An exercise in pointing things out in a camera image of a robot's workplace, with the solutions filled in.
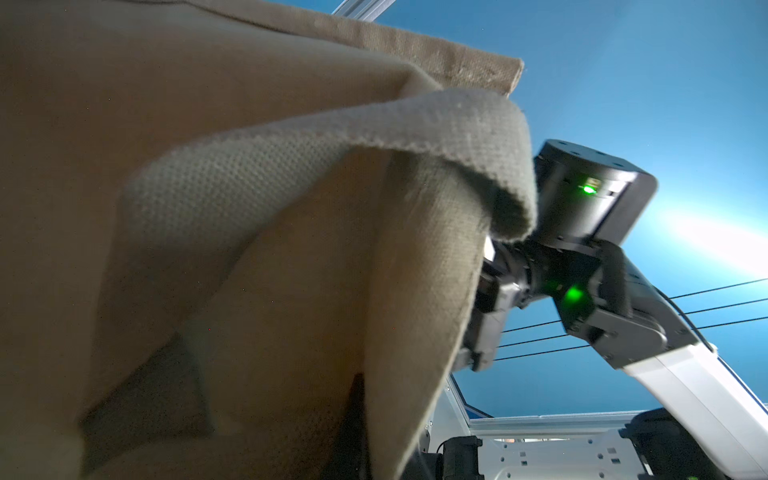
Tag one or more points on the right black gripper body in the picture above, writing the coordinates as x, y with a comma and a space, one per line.
510, 280

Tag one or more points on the olive green tote bag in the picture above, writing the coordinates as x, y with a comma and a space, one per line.
240, 239

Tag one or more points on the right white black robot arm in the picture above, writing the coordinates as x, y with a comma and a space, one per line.
709, 424

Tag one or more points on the right aluminium frame post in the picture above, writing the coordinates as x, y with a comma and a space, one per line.
362, 10

